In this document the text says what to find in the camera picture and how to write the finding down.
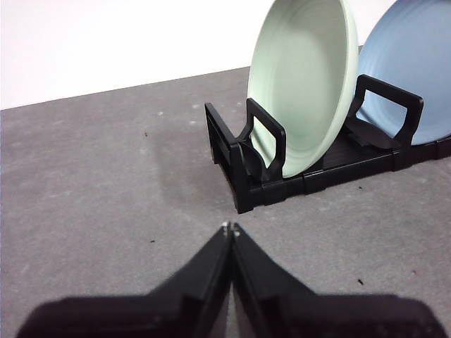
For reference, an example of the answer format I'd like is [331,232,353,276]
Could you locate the pale green plate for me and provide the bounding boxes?
[247,0,360,179]

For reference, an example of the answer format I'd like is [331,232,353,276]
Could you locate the light blue plate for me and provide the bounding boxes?
[355,0,451,146]

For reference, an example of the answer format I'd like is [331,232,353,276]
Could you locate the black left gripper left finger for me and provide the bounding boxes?
[16,220,232,338]

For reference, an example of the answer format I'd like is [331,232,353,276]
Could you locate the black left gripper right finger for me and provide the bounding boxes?
[231,221,443,338]

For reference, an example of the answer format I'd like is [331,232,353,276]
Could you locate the black plastic plate rack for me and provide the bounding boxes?
[204,73,451,215]

